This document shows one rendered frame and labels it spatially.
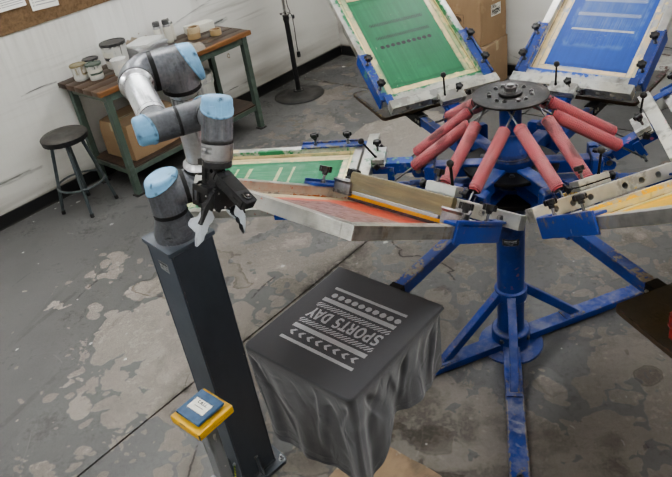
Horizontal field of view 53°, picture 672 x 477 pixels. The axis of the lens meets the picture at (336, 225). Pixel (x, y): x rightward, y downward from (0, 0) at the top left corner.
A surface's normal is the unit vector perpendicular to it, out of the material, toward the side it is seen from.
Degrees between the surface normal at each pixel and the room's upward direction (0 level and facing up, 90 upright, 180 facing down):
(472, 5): 89
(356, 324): 0
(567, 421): 0
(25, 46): 90
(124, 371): 0
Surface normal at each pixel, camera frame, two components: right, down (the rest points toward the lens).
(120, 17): 0.76, 0.25
